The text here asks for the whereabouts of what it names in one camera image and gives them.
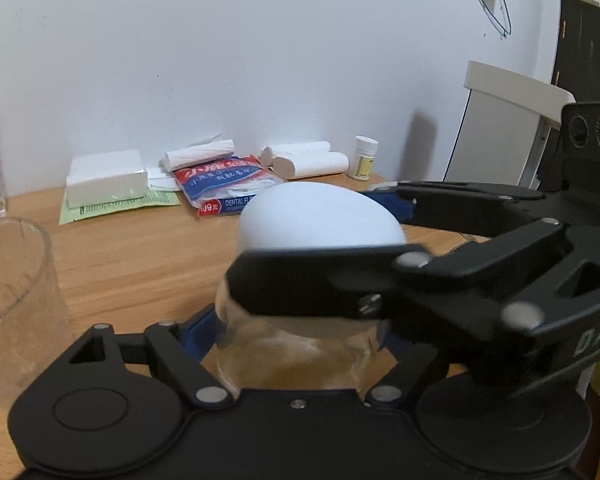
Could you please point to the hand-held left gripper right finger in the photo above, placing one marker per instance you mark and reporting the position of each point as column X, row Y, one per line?
column 410, row 372

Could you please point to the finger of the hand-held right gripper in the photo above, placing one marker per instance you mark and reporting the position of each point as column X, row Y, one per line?
column 320, row 280
column 397, row 205

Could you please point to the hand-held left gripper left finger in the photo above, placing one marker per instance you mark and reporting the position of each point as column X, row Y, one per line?
column 200, row 332

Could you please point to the white bottle cap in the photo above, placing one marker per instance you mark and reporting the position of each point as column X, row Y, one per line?
column 310, row 215

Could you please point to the clear glass bottle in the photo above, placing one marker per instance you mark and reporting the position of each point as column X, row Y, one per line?
column 300, row 355

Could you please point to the small white pill bottle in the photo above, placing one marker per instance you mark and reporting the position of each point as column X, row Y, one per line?
column 364, row 160

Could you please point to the white box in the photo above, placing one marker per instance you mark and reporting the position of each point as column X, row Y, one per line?
column 500, row 125

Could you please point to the red blue floss bag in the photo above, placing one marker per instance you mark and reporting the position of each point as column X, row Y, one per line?
column 220, row 185

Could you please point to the green paper sheet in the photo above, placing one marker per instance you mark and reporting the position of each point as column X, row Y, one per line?
column 125, row 206

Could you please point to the white folded papers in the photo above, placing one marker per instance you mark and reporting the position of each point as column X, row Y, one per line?
column 157, row 179

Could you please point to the dark door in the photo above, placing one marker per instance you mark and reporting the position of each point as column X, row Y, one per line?
column 587, row 50

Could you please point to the wrapped white paper roll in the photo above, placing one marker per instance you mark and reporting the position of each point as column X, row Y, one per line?
column 195, row 155

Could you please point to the white tissue pack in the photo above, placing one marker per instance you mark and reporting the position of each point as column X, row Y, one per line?
column 105, row 177

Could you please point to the clear plastic cup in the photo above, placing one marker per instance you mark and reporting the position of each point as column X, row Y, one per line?
column 15, row 320

